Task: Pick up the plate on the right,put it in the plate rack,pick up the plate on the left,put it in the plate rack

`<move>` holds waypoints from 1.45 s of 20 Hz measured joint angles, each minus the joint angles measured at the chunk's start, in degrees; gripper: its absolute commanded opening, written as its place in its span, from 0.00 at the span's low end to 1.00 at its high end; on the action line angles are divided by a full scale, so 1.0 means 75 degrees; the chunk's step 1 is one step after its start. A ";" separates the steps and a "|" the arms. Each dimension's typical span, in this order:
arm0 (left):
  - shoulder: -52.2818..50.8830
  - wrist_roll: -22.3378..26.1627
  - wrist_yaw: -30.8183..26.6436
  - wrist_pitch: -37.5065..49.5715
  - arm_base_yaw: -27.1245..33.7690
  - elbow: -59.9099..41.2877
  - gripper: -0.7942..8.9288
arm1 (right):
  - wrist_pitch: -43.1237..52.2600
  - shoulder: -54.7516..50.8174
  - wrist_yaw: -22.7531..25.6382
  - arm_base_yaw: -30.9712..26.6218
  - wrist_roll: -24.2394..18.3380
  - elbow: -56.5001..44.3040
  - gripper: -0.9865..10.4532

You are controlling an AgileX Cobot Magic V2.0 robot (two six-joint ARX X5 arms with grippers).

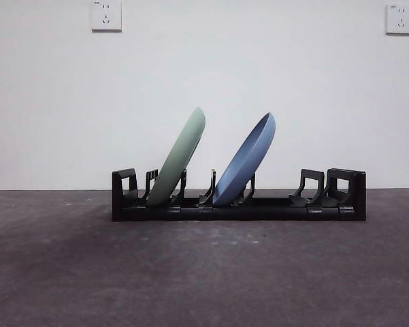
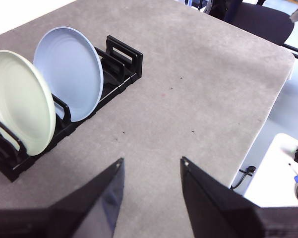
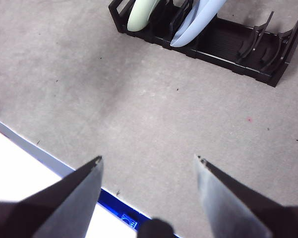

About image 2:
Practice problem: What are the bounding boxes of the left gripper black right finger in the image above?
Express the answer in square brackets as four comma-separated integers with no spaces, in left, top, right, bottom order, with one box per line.
[179,156,298,238]

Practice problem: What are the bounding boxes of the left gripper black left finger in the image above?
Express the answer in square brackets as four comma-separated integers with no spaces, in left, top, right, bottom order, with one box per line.
[0,157,126,238]

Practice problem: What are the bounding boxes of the pale green round plate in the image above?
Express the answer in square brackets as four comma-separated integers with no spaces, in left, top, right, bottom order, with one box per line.
[0,50,57,157]

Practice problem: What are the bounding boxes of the blue round plate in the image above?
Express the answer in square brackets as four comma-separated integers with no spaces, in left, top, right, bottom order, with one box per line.
[33,26,105,122]

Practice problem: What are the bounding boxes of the black plastic plate rack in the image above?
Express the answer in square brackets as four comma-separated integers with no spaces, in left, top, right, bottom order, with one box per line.
[0,35,144,183]

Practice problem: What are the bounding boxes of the white side table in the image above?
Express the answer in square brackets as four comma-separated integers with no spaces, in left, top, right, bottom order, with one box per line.
[244,133,298,208]

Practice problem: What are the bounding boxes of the black office chair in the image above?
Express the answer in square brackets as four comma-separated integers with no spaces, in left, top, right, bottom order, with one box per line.
[208,0,295,47]

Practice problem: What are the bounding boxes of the black cable with plug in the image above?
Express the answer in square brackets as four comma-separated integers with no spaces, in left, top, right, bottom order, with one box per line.
[232,166,256,190]

